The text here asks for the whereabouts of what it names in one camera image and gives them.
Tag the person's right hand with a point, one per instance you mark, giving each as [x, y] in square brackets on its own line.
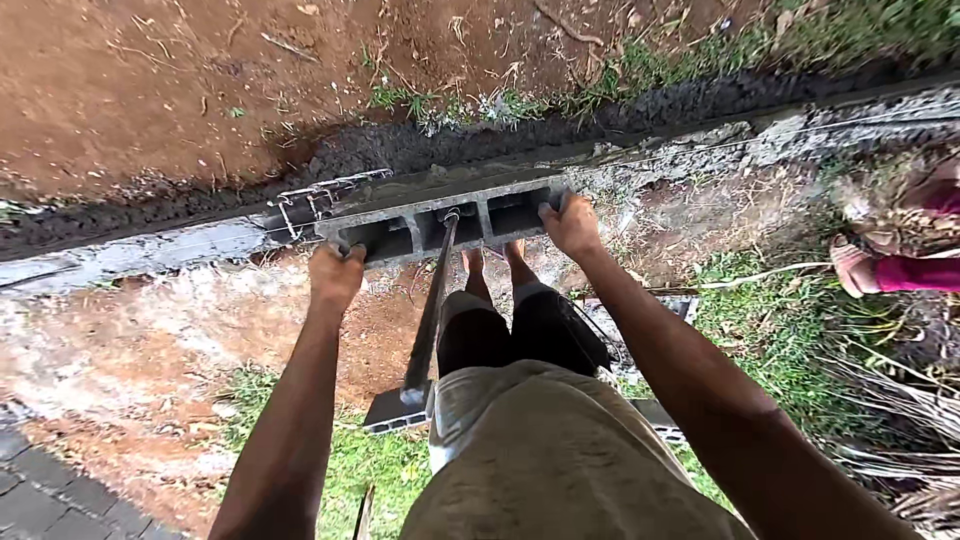
[576, 229]

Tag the person's left hand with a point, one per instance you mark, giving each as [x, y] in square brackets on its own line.
[332, 282]

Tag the person's left fingers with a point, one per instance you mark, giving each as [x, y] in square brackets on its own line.
[326, 250]

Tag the person's right fingers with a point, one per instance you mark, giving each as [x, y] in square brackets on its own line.
[570, 200]

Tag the person's left thumb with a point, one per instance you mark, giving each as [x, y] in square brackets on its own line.
[355, 253]

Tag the person's right thumb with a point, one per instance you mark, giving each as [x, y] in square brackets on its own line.
[550, 215]

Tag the grey hollow concrete block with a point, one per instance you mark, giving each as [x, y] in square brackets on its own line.
[394, 412]
[484, 219]
[654, 412]

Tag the person's left forearm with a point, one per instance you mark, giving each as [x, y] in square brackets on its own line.
[296, 420]

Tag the person's right forearm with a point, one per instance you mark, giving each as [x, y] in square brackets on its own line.
[697, 375]

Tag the rusty rebar cage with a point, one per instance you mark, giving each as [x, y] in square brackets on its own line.
[290, 220]

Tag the dark long metal rod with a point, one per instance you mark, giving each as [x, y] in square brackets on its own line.
[433, 315]

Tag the person's legs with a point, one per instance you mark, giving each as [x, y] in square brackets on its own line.
[478, 330]

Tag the concrete foundation strip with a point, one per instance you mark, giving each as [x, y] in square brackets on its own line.
[150, 256]

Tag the person's body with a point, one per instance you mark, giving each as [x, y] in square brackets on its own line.
[570, 457]

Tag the green grass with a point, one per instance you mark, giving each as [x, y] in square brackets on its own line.
[772, 337]

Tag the thin wooden stick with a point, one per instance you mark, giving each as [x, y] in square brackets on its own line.
[364, 514]

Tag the pile of dry palm fronds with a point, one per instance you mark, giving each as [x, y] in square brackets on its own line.
[915, 420]

